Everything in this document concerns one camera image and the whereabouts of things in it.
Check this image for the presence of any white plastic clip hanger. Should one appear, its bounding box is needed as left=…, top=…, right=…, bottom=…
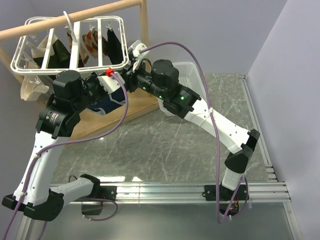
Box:
left=9, top=15, right=129, bottom=77

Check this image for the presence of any right aluminium side rail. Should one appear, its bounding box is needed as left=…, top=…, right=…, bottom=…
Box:
left=239, top=74, right=278, bottom=182

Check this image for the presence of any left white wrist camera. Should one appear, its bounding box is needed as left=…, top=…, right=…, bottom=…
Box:
left=97, top=68, right=125, bottom=94

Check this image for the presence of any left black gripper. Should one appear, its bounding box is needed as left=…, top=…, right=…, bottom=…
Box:
left=73, top=70, right=110, bottom=113

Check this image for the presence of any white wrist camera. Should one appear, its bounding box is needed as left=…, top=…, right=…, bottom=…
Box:
left=128, top=40, right=150, bottom=73
left=97, top=68, right=125, bottom=94

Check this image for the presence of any aluminium mounting rail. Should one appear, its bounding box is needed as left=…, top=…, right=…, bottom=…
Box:
left=49, top=181, right=292, bottom=204

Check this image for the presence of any olive green hanging underwear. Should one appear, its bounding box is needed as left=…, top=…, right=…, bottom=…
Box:
left=31, top=35, right=71, bottom=69

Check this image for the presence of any striped hanging sock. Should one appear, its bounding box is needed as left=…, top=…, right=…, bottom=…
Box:
left=66, top=31, right=89, bottom=68

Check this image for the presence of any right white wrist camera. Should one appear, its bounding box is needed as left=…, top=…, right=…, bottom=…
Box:
left=128, top=40, right=150, bottom=73

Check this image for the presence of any navy blue white-trimmed underwear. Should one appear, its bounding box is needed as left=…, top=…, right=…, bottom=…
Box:
left=87, top=88, right=126, bottom=116

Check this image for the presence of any white plastic basket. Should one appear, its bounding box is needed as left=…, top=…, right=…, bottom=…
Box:
left=172, top=62, right=207, bottom=103

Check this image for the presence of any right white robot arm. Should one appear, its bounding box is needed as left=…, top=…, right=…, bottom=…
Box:
left=120, top=59, right=260, bottom=201

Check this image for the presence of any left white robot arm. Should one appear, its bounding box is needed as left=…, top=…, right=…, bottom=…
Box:
left=2, top=70, right=108, bottom=222

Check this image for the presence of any orange patterned hanging sock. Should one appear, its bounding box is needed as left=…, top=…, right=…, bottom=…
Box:
left=82, top=30, right=108, bottom=59

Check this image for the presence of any grey hanging underwear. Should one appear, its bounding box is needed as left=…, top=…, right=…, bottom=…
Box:
left=34, top=75, right=54, bottom=101

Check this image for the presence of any wooden clothes rack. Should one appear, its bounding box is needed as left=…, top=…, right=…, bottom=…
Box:
left=0, top=0, right=158, bottom=144

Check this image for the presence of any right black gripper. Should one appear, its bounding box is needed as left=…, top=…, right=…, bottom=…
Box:
left=118, top=60, right=167, bottom=102

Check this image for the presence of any black hanging underwear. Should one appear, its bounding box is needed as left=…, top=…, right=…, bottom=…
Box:
left=107, top=28, right=124, bottom=65

